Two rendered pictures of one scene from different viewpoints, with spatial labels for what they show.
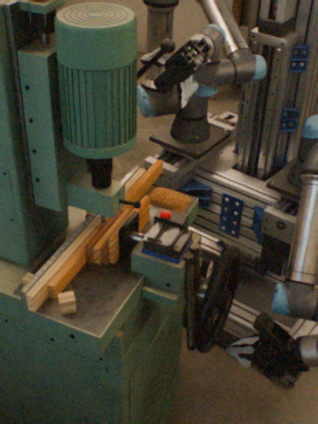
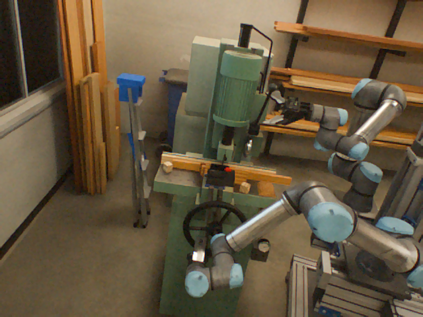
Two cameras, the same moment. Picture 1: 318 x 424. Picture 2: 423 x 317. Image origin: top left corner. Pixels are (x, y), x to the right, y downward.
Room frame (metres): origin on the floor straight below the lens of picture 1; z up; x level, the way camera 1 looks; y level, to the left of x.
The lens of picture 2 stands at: (0.56, -1.16, 1.70)
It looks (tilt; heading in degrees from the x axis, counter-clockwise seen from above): 26 degrees down; 65
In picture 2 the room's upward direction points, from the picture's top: 10 degrees clockwise
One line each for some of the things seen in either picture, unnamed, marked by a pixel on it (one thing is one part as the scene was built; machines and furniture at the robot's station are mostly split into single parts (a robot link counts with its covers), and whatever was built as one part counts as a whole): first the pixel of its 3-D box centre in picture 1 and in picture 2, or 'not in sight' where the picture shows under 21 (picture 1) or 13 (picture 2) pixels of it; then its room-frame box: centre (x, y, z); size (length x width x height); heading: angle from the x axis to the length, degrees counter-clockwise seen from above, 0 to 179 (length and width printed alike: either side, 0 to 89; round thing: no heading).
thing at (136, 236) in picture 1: (139, 238); (218, 176); (1.17, 0.05, 0.95); 0.09 x 0.07 x 0.09; 157
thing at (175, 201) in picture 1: (168, 196); (266, 187); (1.41, -0.02, 0.91); 0.12 x 0.09 x 0.03; 67
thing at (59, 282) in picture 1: (113, 219); (231, 172); (1.28, 0.13, 0.92); 0.62 x 0.02 x 0.04; 157
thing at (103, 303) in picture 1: (137, 260); (215, 189); (1.18, 0.06, 0.87); 0.61 x 0.30 x 0.06; 157
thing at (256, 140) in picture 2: not in sight; (252, 143); (1.45, 0.26, 1.02); 0.09 x 0.07 x 0.12; 157
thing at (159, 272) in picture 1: (166, 257); (217, 190); (1.14, -0.02, 0.92); 0.15 x 0.13 x 0.09; 157
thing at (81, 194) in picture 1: (95, 195); (225, 150); (1.25, 0.17, 1.03); 0.14 x 0.07 x 0.09; 67
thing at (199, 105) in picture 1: (190, 93); (366, 177); (1.96, -0.10, 0.98); 0.13 x 0.12 x 0.14; 112
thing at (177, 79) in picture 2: not in sight; (186, 116); (1.68, 2.11, 0.48); 0.64 x 0.54 x 0.97; 162
